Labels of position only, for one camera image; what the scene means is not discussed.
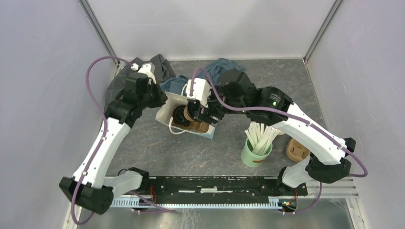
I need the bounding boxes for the brown paper coffee cup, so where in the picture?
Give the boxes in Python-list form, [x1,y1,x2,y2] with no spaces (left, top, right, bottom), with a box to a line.
[183,105,194,122]

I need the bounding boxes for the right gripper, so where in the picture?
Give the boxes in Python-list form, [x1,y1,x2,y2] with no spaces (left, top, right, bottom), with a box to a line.
[193,82,247,127]

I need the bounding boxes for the blue-grey cloth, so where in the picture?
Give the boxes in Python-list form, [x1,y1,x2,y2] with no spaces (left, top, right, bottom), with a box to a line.
[160,58,246,95]

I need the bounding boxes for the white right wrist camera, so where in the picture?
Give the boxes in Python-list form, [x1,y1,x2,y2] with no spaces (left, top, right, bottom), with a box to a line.
[185,78,211,108]

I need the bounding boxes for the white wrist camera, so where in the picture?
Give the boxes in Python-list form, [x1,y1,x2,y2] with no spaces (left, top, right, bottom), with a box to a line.
[131,62,157,84]
[185,78,211,108]

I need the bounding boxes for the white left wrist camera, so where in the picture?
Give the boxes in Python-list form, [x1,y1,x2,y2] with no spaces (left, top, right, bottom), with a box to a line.
[131,62,157,84]

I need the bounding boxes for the grey checked cloth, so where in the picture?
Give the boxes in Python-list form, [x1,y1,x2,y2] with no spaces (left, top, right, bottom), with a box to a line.
[105,54,176,105]

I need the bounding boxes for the green cup holding straws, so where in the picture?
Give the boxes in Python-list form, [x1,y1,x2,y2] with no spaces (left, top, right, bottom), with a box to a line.
[241,138,273,167]

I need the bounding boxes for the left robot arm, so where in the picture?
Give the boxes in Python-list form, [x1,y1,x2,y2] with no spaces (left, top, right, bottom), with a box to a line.
[59,72,167,215]

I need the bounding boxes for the brown pulp cup carrier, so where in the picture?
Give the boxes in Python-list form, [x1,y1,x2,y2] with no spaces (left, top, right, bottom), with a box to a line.
[286,138,310,163]

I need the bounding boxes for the stack of paper cups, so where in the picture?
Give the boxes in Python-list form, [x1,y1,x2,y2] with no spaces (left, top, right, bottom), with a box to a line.
[275,131,285,139]

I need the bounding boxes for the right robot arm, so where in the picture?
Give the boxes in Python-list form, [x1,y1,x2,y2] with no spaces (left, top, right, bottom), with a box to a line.
[185,69,356,195]

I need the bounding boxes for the light blue paper bag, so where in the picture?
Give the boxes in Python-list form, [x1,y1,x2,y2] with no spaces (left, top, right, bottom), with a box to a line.
[155,85,215,139]

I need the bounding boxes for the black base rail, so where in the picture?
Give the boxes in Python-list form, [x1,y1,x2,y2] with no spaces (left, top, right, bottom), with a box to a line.
[135,176,308,204]

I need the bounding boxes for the bundle of wrapped straws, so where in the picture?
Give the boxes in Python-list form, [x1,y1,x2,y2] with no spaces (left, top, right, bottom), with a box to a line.
[245,122,281,156]

